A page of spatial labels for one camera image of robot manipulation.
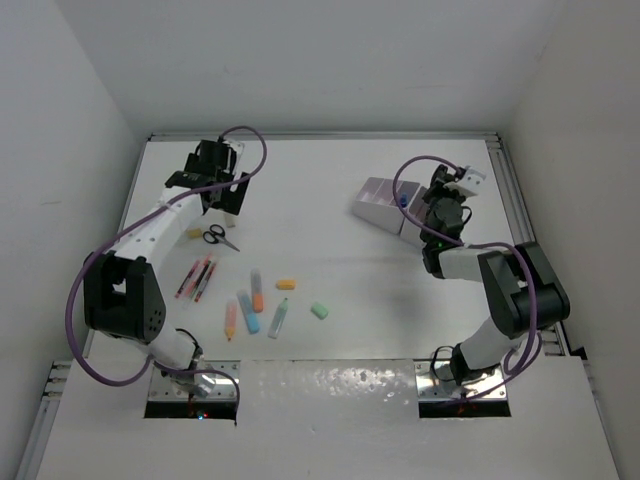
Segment white three-slot organizer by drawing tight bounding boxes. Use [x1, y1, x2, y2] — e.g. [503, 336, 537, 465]
[400, 186, 427, 250]
[351, 177, 404, 235]

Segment orange pink highlighter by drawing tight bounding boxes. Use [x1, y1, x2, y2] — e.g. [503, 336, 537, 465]
[224, 299, 238, 341]

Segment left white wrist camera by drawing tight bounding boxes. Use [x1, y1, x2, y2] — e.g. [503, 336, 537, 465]
[224, 139, 245, 173]

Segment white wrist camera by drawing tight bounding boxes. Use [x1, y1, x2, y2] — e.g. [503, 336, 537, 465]
[444, 166, 486, 198]
[224, 139, 245, 173]

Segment blue highlighter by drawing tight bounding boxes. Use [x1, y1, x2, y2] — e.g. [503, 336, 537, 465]
[236, 290, 260, 335]

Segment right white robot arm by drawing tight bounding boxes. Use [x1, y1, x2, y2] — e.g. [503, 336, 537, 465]
[420, 165, 570, 385]

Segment green highlighter cap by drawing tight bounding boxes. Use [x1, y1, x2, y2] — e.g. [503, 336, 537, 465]
[310, 302, 329, 320]

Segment white three-slot organizer right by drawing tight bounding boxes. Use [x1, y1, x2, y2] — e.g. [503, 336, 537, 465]
[400, 186, 427, 250]

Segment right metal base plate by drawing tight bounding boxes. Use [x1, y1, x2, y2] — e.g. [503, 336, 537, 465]
[414, 359, 507, 403]

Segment white three-slot organizer left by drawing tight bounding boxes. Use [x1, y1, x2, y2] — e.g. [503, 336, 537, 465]
[351, 177, 404, 235]

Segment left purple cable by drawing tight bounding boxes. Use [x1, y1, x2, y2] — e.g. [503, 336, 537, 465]
[66, 125, 268, 413]

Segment metal base plate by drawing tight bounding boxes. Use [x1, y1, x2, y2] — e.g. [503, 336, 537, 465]
[414, 359, 507, 403]
[148, 368, 237, 402]

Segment small black scissors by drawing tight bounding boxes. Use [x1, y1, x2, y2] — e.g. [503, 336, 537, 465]
[202, 224, 240, 252]

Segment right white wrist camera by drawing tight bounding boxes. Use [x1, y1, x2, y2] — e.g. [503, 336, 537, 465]
[444, 166, 486, 198]

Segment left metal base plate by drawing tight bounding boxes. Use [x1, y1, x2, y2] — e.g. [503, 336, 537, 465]
[148, 368, 237, 402]

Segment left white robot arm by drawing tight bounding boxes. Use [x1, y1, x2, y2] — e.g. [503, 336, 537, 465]
[83, 138, 248, 370]

